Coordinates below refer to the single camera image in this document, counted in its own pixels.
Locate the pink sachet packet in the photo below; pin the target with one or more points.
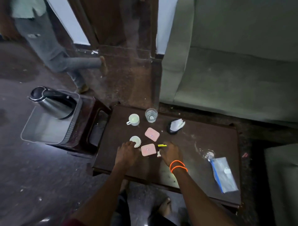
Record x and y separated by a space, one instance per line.
148 150
152 134

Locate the crumpled clear plastic wrap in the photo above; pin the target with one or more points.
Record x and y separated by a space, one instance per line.
208 154

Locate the person's right thumb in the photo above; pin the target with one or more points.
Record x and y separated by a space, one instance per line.
162 154

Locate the person's right forearm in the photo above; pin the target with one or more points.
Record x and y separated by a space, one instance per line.
197 198

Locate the black bowl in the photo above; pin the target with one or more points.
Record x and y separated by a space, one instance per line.
171 130

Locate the dark wooden door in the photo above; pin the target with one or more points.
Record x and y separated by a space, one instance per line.
116 23

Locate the steel electric kettle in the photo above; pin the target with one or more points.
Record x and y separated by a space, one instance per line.
54 102

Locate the person's left fingers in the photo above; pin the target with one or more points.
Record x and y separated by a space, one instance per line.
128 144

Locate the person's left hand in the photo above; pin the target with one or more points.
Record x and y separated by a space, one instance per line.
125 156

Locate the white paper sachets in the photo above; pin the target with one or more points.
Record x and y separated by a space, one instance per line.
177 124

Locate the green fabric sofa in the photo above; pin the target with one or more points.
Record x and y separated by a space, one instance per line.
232 69

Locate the clear zip bag blue strip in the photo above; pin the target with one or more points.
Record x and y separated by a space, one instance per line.
224 174

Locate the dark wooden coffee table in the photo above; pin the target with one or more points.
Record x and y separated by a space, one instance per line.
200 144

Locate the person's right hand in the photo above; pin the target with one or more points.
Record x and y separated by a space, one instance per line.
172 154

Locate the person's right foot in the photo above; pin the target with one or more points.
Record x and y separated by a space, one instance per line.
164 206

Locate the green fabric armchair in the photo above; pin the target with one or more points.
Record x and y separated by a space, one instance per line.
284 181

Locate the clear drinking glass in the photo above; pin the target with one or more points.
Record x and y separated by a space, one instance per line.
151 115

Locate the grey plastic tray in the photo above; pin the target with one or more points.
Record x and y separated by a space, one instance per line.
44 128

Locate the small white cup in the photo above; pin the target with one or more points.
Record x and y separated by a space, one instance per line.
136 140

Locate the dark wooden side table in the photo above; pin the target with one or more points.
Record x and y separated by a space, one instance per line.
97 121

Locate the person's left forearm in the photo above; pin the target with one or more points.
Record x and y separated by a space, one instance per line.
102 195

